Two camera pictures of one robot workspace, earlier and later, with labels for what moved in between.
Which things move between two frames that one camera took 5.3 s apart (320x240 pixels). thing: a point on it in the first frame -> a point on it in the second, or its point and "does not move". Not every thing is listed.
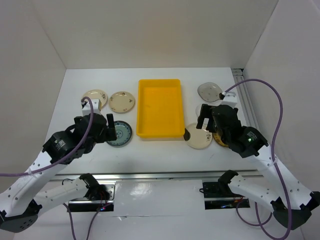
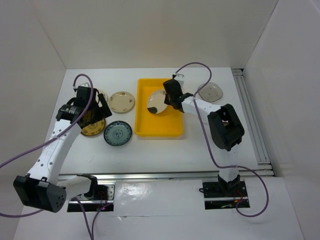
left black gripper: (109, 133) -> (102, 112)
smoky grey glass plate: (209, 92) does not move
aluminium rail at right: (244, 92) does not move
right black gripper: (205, 112) -> (167, 101)
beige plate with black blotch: (196, 138) -> (155, 102)
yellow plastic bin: (159, 111) does not move
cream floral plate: (121, 102) does not move
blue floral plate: (124, 134) does not move
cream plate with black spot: (98, 94) does not move
